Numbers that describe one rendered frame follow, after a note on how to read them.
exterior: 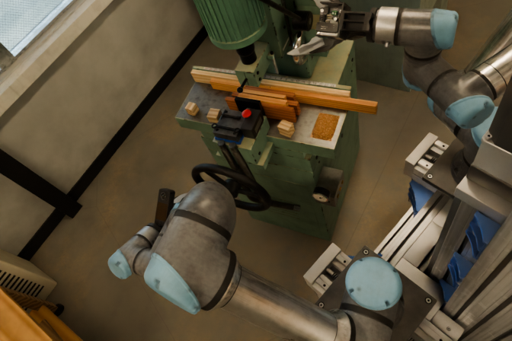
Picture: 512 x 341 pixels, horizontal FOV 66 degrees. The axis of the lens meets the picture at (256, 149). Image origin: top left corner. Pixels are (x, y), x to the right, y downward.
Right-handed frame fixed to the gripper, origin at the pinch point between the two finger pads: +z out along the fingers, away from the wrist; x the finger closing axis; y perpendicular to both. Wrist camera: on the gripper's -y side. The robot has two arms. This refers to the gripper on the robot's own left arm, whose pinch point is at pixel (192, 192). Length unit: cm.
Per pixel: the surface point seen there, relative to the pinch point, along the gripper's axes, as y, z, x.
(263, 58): -38, 28, 16
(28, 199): 46, 9, -133
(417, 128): 29, 131, 52
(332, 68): -26, 60, 28
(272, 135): -15.9, 19.5, 21.5
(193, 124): -15.6, 18.2, -9.7
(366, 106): -24, 32, 48
